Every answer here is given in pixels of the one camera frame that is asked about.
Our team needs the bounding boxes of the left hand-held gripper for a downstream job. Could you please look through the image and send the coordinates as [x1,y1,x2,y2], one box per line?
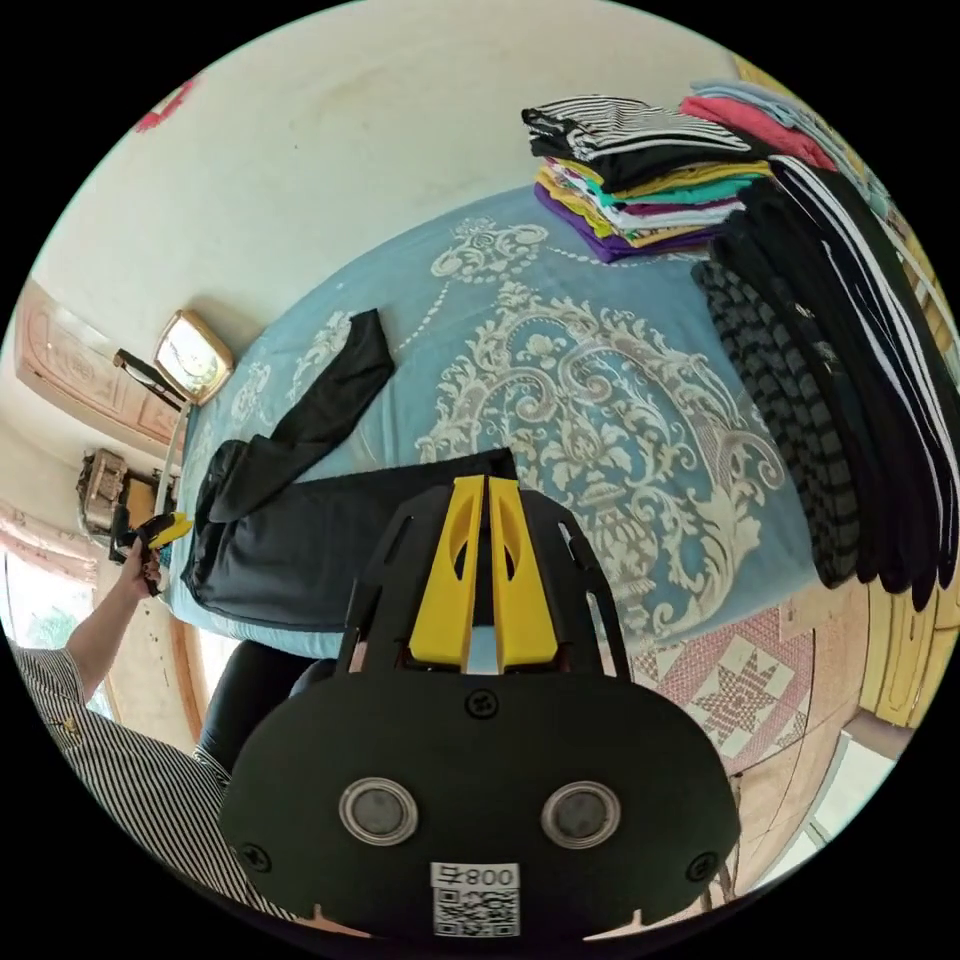
[110,512,196,577]

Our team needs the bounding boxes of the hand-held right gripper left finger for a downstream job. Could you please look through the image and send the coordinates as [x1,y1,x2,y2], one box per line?
[407,474,488,666]

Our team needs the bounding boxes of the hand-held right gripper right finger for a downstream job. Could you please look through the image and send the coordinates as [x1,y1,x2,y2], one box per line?
[489,474,559,674]

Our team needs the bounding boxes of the black pants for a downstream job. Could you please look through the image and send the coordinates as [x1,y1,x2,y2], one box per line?
[182,307,520,634]

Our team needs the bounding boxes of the person's left forearm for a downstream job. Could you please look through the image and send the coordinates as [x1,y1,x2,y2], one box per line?
[63,575,148,703]

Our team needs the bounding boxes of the person's left hand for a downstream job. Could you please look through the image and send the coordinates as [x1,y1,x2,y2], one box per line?
[118,543,165,601]

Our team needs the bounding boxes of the pink curtain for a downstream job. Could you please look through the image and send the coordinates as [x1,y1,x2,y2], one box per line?
[0,498,103,585]

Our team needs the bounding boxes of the window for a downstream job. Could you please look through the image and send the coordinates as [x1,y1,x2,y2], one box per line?
[0,551,100,676]

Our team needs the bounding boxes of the pink wooden cupboard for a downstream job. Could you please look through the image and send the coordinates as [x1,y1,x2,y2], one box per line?
[14,279,189,453]

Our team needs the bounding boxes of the person's body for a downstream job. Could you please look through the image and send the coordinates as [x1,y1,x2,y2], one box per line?
[11,637,376,939]

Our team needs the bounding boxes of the bed with blue printed sheet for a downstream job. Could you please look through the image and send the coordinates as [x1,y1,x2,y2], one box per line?
[161,183,826,663]

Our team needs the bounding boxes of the pile of clothes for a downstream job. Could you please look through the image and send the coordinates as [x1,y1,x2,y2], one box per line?
[521,74,960,618]

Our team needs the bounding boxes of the yellow wooden cupboard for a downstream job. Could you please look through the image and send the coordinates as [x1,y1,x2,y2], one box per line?
[731,56,960,733]

